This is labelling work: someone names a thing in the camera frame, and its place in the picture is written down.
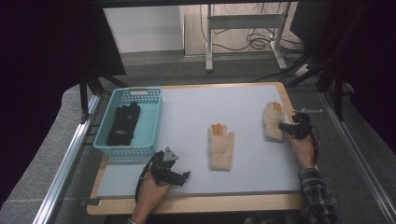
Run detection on teal plastic basket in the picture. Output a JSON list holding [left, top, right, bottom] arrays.
[[92, 87, 163, 157]]

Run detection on dark curtain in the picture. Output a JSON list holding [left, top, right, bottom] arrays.
[[0, 0, 127, 208], [290, 0, 396, 155]]

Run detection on black stand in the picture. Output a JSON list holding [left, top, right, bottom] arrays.
[[279, 3, 373, 122], [78, 65, 129, 123]]

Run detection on white metal desk frame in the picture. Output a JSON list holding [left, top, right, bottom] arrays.
[[205, 3, 290, 74]]

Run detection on black glove with white print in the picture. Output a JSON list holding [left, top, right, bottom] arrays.
[[106, 101, 142, 147]]

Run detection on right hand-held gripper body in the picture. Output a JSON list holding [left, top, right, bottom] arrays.
[[289, 108, 324, 140]]

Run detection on person's left hand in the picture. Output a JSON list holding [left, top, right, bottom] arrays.
[[135, 170, 173, 217]]

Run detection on person's right hand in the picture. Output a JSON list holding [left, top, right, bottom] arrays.
[[285, 133, 316, 172]]

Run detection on white power strip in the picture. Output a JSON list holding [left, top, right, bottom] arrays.
[[293, 63, 312, 77]]

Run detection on grey foam mat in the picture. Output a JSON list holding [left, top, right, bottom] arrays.
[[95, 84, 303, 200]]

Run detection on right hand-held gripper black cable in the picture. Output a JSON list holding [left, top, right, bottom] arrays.
[[306, 123, 320, 166]]

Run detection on black floor cables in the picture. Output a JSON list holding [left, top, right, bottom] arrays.
[[199, 3, 307, 53]]

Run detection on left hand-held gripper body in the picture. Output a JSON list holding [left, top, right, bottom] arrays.
[[148, 146, 185, 187]]

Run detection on hand-held gripper black cable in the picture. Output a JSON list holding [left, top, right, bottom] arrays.
[[134, 150, 163, 204], [306, 123, 320, 166]]

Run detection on left hand-held gripper black cable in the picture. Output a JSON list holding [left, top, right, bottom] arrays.
[[134, 150, 163, 204]]

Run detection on white panel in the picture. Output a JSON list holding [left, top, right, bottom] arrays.
[[102, 5, 185, 54]]

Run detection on cream knit glove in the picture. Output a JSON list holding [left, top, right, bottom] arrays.
[[207, 122, 235, 173], [262, 101, 287, 143]]

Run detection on aluminium rail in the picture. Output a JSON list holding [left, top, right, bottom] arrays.
[[318, 91, 396, 220], [32, 93, 103, 224]]

